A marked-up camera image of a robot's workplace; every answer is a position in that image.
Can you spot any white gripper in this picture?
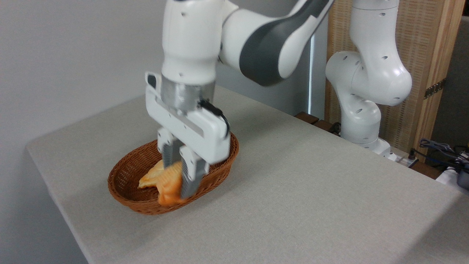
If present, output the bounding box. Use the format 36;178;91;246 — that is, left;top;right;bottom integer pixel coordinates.
145;71;232;200

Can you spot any round golden bread piece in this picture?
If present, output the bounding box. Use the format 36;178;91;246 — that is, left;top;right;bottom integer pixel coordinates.
156;161;188;207

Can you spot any flat golden bread piece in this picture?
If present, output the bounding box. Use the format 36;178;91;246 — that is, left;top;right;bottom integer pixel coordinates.
138;159;165;190

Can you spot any brown oval wicker basket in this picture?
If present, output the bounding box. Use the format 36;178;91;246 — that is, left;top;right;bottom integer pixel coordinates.
108;132;240;216

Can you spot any dark brown wooden ledge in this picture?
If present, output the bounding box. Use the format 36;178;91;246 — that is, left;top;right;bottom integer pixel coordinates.
295;111;342;137

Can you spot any dark metal hinge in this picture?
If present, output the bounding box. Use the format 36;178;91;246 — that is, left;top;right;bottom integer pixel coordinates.
424;78;447;100

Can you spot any white cloth-like object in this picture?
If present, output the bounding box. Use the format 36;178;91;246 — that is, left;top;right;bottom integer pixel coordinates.
435;166;469;196

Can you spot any wooden woven screen panel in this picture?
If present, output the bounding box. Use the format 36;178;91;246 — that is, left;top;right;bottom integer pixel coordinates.
325;0;466;162

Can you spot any dark grey box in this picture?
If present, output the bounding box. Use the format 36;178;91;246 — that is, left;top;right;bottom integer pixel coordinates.
456;166;469;191

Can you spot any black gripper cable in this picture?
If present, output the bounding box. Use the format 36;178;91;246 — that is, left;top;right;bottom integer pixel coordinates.
199;99;231;138

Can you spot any white vertical wall trim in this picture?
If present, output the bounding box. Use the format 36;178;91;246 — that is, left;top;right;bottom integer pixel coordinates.
309;35;317;115

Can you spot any blue grey cable bundle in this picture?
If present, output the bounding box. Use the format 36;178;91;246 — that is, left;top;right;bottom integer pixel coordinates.
419;138;469;170

